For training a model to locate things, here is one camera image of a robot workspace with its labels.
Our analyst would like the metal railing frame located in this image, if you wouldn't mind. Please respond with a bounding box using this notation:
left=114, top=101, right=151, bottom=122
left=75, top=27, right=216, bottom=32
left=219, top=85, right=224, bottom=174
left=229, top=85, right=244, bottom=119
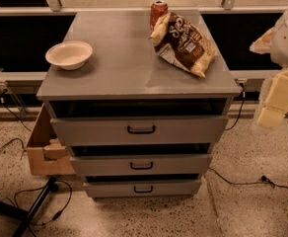
left=0, top=0, right=288, bottom=115

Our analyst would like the white paper bowl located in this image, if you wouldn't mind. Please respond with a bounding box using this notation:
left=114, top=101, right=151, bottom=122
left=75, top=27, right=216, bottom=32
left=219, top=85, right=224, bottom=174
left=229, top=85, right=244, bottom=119
left=45, top=40, right=93, bottom=70

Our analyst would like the cardboard box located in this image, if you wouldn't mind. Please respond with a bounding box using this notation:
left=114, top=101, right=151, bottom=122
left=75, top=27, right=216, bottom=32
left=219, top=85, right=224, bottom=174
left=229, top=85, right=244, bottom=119
left=26, top=106, right=75, bottom=176

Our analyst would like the black floor cable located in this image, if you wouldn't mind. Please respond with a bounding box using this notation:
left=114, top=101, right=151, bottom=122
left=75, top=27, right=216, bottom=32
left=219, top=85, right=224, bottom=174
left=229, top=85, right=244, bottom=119
left=13, top=180, right=73, bottom=227
left=208, top=167, right=288, bottom=193

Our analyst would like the grey top drawer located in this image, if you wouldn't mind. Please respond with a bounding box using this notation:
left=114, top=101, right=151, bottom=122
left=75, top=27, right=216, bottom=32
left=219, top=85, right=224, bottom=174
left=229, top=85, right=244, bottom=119
left=51, top=116, right=228, bottom=146

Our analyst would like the black floor cable right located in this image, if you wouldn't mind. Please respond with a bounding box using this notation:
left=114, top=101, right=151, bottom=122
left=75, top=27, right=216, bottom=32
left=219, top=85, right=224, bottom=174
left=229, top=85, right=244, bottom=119
left=208, top=167, right=288, bottom=193

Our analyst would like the grey drawer cabinet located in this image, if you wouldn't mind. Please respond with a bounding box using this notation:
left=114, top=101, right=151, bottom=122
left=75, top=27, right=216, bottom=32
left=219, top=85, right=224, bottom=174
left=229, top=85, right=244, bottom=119
left=37, top=11, right=240, bottom=184

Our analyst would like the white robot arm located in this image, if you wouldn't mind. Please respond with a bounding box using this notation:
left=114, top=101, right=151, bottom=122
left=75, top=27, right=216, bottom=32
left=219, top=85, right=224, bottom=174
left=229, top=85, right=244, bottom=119
left=250, top=9, right=288, bottom=132

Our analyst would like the red soda can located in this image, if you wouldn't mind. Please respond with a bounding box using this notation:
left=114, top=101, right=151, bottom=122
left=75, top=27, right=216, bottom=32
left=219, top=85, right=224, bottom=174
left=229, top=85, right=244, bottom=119
left=150, top=0, right=168, bottom=29

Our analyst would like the brown chip bag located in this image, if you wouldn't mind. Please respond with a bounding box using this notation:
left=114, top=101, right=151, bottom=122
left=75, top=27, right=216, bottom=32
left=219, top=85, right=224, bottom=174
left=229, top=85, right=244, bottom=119
left=150, top=13, right=217, bottom=78

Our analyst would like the black cable behind cabinet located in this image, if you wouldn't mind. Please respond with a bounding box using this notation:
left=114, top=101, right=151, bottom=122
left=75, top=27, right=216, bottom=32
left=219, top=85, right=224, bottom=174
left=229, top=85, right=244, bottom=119
left=224, top=82, right=247, bottom=131

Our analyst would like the black stand leg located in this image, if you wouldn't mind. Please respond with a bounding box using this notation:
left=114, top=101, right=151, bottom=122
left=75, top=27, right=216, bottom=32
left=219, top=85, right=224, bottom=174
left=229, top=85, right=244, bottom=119
left=0, top=177, right=56, bottom=237

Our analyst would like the grey drawer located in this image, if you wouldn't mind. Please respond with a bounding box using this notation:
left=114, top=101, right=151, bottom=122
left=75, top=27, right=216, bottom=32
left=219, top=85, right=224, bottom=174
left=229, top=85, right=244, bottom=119
left=70, top=154, right=212, bottom=176
left=83, top=180, right=201, bottom=198
left=51, top=116, right=228, bottom=146

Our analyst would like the black floor cable left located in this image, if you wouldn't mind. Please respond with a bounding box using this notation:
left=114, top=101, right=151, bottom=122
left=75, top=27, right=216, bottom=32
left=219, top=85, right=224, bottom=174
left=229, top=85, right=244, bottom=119
left=13, top=180, right=73, bottom=227

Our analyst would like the grey bottom drawer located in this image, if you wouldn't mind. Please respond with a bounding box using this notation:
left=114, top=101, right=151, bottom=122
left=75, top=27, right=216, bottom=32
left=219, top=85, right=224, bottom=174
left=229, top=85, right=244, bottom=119
left=83, top=180, right=201, bottom=198

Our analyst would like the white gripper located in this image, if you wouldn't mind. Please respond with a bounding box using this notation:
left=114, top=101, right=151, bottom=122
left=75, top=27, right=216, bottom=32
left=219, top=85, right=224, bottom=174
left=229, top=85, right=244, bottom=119
left=256, top=69, right=288, bottom=128

